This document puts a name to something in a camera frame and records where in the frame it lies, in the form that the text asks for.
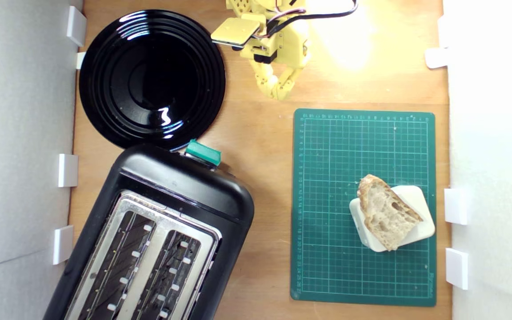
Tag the brown bread slice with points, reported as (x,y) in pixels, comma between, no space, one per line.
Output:
(385,213)

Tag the green toaster lever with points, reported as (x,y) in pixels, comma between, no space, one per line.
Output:
(203,152)

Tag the black two-slot toaster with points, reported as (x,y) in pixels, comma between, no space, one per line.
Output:
(185,186)

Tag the green cutting mat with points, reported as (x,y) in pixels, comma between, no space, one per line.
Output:
(327,178)

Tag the black plate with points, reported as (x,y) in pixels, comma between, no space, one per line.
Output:
(149,80)

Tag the white block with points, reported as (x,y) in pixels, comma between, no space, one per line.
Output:
(416,195)

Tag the yellow gripper camera mount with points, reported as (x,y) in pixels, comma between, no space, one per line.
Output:
(236,31)

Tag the white wall clip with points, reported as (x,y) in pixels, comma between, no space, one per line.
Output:
(76,26)
(81,60)
(68,170)
(436,58)
(63,244)
(457,268)
(456,206)

